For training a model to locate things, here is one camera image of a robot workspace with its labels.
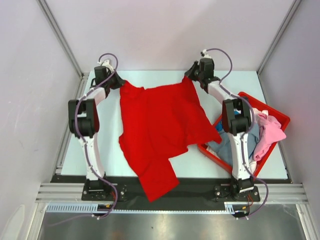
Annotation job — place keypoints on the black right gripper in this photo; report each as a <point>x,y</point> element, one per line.
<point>190,73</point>

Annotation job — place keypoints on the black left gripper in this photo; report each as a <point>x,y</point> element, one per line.
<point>119,81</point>

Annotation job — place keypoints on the red t-shirt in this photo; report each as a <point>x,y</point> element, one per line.
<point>158,124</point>

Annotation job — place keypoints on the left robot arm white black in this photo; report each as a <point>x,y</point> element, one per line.
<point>83,122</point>

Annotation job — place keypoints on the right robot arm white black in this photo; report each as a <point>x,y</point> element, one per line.
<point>236,119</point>

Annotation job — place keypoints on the blue t-shirt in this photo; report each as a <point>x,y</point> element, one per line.
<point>219,127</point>

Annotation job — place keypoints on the grey-blue t-shirt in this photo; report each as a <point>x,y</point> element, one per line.
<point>224,151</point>

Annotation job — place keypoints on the pink t-shirt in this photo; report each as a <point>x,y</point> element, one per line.
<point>269,132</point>

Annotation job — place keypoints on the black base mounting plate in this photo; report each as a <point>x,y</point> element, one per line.
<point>190,195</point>

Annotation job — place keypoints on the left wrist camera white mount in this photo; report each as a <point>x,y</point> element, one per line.
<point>107,63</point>

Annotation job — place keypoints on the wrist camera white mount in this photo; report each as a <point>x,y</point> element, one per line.
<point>204,54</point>
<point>107,63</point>

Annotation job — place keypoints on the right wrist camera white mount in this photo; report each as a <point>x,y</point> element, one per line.
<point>204,54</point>

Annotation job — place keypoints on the left aluminium corner post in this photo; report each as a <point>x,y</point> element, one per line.
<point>57,31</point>

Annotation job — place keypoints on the aluminium corner post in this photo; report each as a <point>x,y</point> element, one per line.
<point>57,31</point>
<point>280,32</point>

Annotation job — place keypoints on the right aluminium corner post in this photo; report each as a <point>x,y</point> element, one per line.
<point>280,32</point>

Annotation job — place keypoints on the left grey cable duct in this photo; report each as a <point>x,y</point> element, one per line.
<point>79,208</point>

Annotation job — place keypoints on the grey cable duct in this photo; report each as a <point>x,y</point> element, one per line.
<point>79,208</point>
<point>237,208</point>

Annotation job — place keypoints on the right grey cable duct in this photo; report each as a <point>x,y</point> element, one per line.
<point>237,208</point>

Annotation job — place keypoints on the aluminium front rail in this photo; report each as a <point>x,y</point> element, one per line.
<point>72,192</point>

